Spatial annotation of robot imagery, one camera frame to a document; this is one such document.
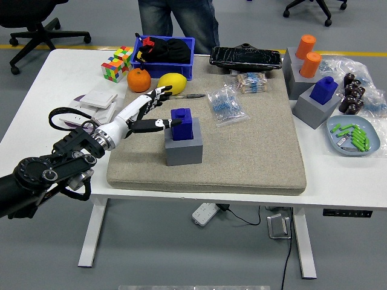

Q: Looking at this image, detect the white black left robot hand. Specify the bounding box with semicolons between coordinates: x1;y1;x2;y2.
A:
105;85;183;146

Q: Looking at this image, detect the blue square seal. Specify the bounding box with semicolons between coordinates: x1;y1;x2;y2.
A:
170;108;194;141
309;76;339;106

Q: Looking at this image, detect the grey cube seal holder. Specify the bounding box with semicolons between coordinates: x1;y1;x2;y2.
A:
281;47;307;91
287;62;324;101
291;83;342;130
164;117;204;167

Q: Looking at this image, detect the orange cylinder seal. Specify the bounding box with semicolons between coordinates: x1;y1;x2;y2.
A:
295;34;317;60
299;51;323;79

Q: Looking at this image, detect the orange fruit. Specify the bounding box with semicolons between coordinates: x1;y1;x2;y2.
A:
126;68;152;93

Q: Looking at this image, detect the large colourful puzzle cube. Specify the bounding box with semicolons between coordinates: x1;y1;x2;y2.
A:
100;57;131;83

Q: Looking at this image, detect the yellow lemon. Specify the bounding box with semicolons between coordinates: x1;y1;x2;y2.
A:
157;72;187;95

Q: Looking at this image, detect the small colourful puzzle cube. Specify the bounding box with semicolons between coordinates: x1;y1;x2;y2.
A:
113;45;134;66

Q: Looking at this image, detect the blue plastic bin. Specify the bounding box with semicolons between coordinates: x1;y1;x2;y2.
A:
130;36;196;81

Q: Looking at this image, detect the black silver pen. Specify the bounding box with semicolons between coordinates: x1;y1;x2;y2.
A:
166;93;207;100

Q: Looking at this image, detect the clear bag of blue resistors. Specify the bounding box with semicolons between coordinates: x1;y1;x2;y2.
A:
206;84;250;127

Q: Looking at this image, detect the person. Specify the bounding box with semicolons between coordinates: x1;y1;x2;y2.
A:
137;0;221;55

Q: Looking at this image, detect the white table leg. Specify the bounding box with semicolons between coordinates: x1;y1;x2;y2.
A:
291;208;317;279
77;198;108;268

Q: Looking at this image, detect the grey-brown fabric mat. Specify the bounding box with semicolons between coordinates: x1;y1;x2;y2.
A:
106;56;307;196

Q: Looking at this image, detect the white power strip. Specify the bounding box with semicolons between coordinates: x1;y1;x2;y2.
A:
192;202;221;227

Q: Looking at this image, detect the black office chair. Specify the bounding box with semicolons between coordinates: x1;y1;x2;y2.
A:
282;0;348;27
0;0;92;76

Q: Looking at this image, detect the taped resistor bundle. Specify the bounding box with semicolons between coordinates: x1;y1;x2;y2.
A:
225;72;269;95

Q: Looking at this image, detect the black rear-view mirror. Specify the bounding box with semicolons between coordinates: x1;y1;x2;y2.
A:
209;43;282;74

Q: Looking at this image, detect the silver metal stand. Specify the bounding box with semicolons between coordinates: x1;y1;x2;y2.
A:
266;213;293;240

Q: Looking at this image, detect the crumpled clear plastic bag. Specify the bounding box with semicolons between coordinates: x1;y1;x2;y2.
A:
361;87;387;119
317;56;374;91

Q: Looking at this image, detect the black table control panel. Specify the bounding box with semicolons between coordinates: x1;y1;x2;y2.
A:
322;208;373;218

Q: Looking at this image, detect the blue-grey shallow tray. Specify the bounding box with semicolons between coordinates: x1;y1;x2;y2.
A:
325;115;381;157

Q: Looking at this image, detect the white wall switch plate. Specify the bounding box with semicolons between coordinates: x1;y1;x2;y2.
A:
79;89;119;109

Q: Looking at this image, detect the white wall socket plate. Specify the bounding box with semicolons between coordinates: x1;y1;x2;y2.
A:
59;100;99;127

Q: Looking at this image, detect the black plug with cord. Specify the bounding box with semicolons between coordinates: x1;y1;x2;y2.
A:
216;204;261;226

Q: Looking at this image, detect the black floor cable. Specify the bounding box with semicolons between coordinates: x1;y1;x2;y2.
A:
280;208;296;290

